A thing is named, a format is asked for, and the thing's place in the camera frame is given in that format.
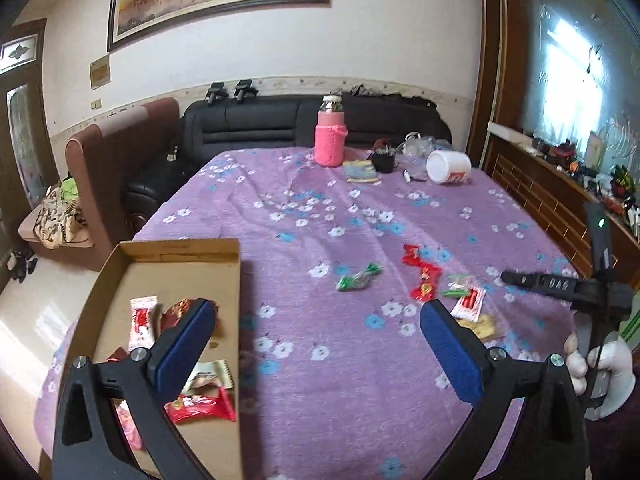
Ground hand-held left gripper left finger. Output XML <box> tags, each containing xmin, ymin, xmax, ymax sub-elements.
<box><xmin>52</xmin><ymin>298</ymin><xmax>219</xmax><ymax>480</ymax></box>

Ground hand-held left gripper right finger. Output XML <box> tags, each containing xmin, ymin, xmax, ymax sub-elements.
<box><xmin>419</xmin><ymin>299</ymin><xmax>589</xmax><ymax>480</ymax></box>

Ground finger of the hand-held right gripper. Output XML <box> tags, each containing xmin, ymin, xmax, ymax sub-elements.
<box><xmin>501</xmin><ymin>270</ymin><xmax>604</xmax><ymax>306</ymax></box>

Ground white snack packet red stripe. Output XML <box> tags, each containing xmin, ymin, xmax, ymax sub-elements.
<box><xmin>449</xmin><ymin>287</ymin><xmax>487</xmax><ymax>321</ymax></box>

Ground shallow cardboard box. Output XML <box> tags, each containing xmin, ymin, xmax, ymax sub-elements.
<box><xmin>37</xmin><ymin>238</ymin><xmax>244</xmax><ymax>480</ymax></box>

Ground person's right hand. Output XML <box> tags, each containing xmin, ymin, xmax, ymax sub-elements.
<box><xmin>563</xmin><ymin>332</ymin><xmax>640</xmax><ymax>419</ymax></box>

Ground dark red snack packet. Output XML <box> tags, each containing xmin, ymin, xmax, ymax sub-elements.
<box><xmin>158</xmin><ymin>298</ymin><xmax>219</xmax><ymax>337</ymax></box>

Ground yellow snack packet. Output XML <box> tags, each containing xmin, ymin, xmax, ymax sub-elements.
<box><xmin>457</xmin><ymin>313</ymin><xmax>501</xmax><ymax>344</ymax></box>

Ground beige snack packet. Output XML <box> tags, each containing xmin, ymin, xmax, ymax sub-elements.
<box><xmin>182</xmin><ymin>358</ymin><xmax>235</xmax><ymax>395</ymax></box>

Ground white and red snack packet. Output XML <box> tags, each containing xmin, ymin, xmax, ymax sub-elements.
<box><xmin>128</xmin><ymin>296</ymin><xmax>161</xmax><ymax>354</ymax></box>

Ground bright red snack packet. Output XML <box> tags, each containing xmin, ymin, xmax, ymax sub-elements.
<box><xmin>163</xmin><ymin>387</ymin><xmax>237</xmax><ymax>425</ymax></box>

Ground green and white snack packet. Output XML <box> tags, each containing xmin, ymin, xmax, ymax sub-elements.
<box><xmin>439</xmin><ymin>273</ymin><xmax>476</xmax><ymax>299</ymax></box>

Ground row of cabinet ornaments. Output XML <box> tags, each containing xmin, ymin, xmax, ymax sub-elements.
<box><xmin>529</xmin><ymin>129</ymin><xmax>640</xmax><ymax>242</ymax></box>

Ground pink snack packet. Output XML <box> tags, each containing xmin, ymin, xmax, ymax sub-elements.
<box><xmin>114</xmin><ymin>399</ymin><xmax>144</xmax><ymax>454</ymax></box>

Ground wooden cabinet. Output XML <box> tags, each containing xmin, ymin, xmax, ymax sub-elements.
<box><xmin>477</xmin><ymin>0</ymin><xmax>640</xmax><ymax>283</ymax></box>

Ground green wrapped candy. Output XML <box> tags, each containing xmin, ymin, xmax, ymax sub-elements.
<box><xmin>334</xmin><ymin>262</ymin><xmax>384</xmax><ymax>292</ymax></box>

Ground white plastic cup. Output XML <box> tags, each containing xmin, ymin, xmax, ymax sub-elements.
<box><xmin>425</xmin><ymin>148</ymin><xmax>473</xmax><ymax>186</ymax></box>

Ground patterned handbag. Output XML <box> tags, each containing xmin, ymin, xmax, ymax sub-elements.
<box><xmin>32</xmin><ymin>177</ymin><xmax>96</xmax><ymax>250</ymax></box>

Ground black shoes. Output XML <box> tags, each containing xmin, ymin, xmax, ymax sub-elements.
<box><xmin>7</xmin><ymin>249</ymin><xmax>39</xmax><ymax>284</ymax></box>

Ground purple floral blanket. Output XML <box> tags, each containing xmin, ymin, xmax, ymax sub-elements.
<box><xmin>42</xmin><ymin>145</ymin><xmax>592</xmax><ymax>480</ymax></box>

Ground clear plastic bag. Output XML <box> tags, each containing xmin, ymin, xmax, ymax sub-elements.
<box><xmin>397</xmin><ymin>131</ymin><xmax>452</xmax><ymax>181</ymax></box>

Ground brown armchair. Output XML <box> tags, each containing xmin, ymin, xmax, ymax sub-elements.
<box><xmin>17</xmin><ymin>97</ymin><xmax>181</xmax><ymax>274</ymax></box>

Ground small folded cloth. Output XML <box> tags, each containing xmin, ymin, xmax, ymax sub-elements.
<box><xmin>342</xmin><ymin>159</ymin><xmax>381</xmax><ymax>185</ymax></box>

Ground large etched mirror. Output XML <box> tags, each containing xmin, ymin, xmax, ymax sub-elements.
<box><xmin>514</xmin><ymin>0</ymin><xmax>640</xmax><ymax>173</ymax></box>

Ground black leather sofa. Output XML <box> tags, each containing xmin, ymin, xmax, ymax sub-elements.
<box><xmin>124</xmin><ymin>92</ymin><xmax>454</xmax><ymax>242</ymax></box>

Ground bottle with pink knitted sleeve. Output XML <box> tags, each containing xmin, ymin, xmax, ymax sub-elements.
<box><xmin>313</xmin><ymin>94</ymin><xmax>349</xmax><ymax>167</ymax></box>

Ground wooden glass door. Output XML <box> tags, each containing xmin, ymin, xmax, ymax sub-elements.
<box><xmin>0</xmin><ymin>18</ymin><xmax>61</xmax><ymax>306</ymax></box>

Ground small wall plaque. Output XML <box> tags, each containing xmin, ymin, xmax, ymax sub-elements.
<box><xmin>88</xmin><ymin>55</ymin><xmax>111</xmax><ymax>91</ymax></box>

